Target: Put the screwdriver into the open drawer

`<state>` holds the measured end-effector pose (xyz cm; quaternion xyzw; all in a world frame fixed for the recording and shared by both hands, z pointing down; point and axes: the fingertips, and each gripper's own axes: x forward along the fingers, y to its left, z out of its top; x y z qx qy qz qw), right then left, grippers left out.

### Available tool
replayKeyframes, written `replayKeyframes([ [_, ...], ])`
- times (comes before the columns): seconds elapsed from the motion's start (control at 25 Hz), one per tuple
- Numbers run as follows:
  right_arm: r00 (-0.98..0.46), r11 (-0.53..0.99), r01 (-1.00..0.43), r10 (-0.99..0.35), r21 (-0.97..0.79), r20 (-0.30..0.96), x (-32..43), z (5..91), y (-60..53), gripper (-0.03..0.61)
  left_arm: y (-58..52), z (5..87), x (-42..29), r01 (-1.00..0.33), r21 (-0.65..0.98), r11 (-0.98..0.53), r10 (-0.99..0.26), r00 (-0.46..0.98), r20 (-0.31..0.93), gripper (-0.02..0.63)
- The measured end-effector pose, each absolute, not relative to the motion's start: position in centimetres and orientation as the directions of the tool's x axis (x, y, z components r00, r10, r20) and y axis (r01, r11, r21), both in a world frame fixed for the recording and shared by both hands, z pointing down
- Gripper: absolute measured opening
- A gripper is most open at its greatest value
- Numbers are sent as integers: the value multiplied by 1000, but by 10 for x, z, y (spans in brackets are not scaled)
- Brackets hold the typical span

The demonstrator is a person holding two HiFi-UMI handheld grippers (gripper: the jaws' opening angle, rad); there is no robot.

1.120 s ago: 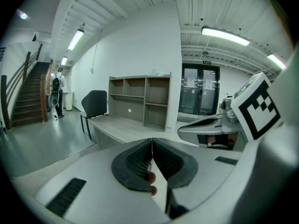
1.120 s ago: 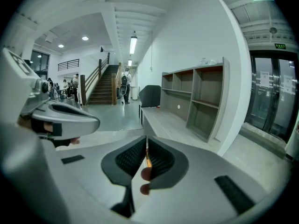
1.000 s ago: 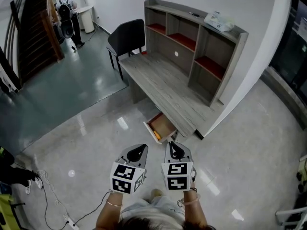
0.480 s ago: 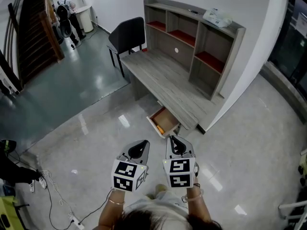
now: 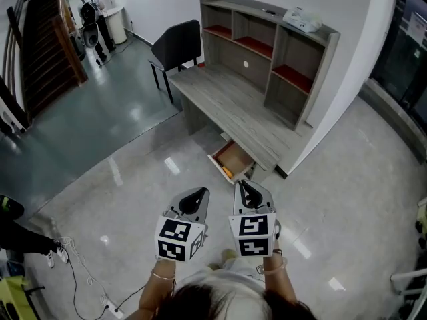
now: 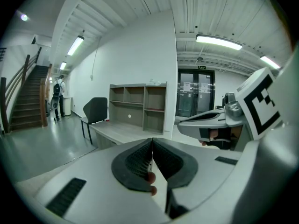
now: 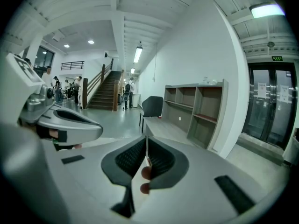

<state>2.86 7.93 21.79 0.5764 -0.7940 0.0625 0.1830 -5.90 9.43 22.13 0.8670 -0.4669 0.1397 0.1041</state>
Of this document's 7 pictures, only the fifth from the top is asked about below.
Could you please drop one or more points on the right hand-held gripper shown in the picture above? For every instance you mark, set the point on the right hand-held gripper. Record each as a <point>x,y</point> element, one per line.
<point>253,227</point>

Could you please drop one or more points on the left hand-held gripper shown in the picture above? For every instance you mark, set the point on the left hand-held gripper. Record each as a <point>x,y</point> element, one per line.
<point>173,232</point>

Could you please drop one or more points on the white wooden drawer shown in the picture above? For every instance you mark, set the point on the white wooden drawer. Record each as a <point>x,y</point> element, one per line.
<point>235,158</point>

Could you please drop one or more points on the person's right forearm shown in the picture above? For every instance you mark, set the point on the person's right forearm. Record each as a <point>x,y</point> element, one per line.
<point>280,282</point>

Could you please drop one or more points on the person's left forearm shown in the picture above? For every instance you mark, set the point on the person's left forearm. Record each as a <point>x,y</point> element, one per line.
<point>156,288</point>

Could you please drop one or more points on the tan shoe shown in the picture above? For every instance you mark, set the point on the tan shoe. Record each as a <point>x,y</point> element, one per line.
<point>214,267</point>
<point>229,255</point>

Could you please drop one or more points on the clear bangle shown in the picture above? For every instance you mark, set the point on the clear bangle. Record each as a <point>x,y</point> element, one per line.
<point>267,272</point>

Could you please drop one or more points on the person's white shirt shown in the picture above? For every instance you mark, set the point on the person's white shirt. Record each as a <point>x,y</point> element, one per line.
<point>233,278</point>

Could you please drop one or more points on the white power strip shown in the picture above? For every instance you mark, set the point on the white power strip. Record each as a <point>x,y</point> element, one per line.
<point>111,307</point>

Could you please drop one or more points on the grey wooden shelf unit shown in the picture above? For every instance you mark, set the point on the grey wooden shelf unit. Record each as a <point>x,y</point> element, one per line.
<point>233,55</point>

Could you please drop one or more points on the black chair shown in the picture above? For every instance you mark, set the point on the black chair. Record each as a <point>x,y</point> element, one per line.
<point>180,42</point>

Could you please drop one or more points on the white metal rack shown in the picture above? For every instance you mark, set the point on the white metal rack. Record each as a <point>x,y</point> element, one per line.
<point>405,275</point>

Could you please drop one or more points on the white plastic bag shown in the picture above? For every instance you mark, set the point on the white plastic bag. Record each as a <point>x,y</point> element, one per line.
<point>302,20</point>

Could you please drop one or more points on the small black object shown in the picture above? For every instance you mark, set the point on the small black object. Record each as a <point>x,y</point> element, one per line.
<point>268,11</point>

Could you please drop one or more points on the grey oval device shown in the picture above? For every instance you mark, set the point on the grey oval device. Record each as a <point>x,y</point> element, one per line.
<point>90,35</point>

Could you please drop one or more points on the black glass double door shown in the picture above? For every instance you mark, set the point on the black glass double door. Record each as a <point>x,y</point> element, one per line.
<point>400,62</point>

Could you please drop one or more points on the brown wooden staircase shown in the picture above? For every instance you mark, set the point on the brown wooden staircase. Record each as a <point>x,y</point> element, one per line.
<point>46,55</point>

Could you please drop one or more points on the white paper notice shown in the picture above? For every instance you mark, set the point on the white paper notice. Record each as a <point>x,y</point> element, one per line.
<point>418,27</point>

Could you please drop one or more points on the white pedestal stand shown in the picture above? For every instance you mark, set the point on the white pedestal stand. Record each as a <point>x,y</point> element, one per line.
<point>116,25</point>

